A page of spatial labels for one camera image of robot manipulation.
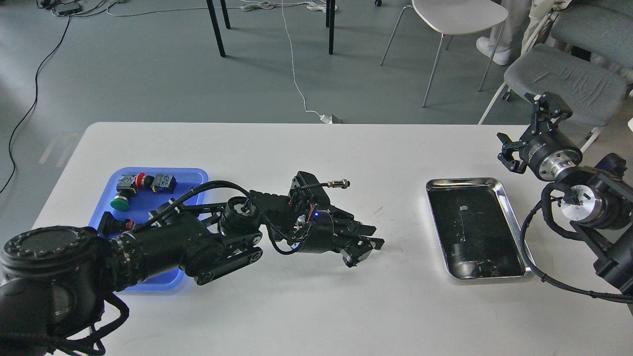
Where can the silver metal tray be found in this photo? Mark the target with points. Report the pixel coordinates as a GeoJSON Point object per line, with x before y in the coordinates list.
{"type": "Point", "coordinates": [477, 229]}

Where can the black table leg right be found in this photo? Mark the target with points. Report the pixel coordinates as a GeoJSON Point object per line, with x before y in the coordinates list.
{"type": "Point", "coordinates": [330, 24]}

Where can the red push button switch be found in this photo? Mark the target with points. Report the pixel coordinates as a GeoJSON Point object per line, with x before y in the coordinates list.
{"type": "Point", "coordinates": [134, 182]}

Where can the white shoe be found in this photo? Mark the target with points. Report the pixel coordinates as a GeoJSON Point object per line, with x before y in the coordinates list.
{"type": "Point", "coordinates": [487, 48]}

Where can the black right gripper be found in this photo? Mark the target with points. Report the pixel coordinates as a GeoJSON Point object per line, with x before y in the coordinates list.
{"type": "Point", "coordinates": [546, 154]}

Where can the black push button switch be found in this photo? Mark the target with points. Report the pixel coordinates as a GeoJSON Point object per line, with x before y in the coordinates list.
{"type": "Point", "coordinates": [109, 225]}

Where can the green push button switch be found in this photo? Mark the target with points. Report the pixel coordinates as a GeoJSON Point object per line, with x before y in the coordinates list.
{"type": "Point", "coordinates": [120, 202]}

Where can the black table leg left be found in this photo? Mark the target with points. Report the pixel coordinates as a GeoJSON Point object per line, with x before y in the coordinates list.
{"type": "Point", "coordinates": [215, 23]}

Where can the black yellow contact block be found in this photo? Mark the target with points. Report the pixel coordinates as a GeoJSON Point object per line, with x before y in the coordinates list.
{"type": "Point", "coordinates": [163, 183]}

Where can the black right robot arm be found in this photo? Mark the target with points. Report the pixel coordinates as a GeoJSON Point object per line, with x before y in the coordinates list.
{"type": "Point", "coordinates": [581, 203]}

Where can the blue plastic tray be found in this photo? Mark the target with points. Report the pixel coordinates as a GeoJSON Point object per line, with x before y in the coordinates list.
{"type": "Point", "coordinates": [141, 204]}

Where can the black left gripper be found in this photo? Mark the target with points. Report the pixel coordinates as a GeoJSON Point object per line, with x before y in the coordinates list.
{"type": "Point", "coordinates": [338, 231]}

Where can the black table leg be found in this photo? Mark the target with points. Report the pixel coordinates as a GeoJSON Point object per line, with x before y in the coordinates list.
{"type": "Point", "coordinates": [215, 23]}
{"type": "Point", "coordinates": [330, 24]}

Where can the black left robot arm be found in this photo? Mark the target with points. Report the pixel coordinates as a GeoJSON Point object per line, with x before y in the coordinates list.
{"type": "Point", "coordinates": [61, 282]}

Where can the white chair metal legs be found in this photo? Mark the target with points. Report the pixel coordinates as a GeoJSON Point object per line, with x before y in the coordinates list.
{"type": "Point", "coordinates": [450, 18]}

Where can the grey upholstered chair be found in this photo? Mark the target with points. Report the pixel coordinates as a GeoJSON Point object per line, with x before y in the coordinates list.
{"type": "Point", "coordinates": [594, 94]}

